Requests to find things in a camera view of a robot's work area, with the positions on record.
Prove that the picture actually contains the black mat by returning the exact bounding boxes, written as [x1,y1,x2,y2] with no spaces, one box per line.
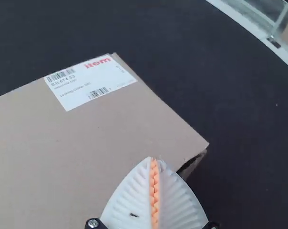
[0,0,288,229]

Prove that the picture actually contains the cardboard box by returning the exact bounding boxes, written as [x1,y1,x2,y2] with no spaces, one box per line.
[0,52,210,229]

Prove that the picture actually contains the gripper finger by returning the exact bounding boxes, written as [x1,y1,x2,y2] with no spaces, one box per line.
[84,156,158,229]
[155,157,220,229]

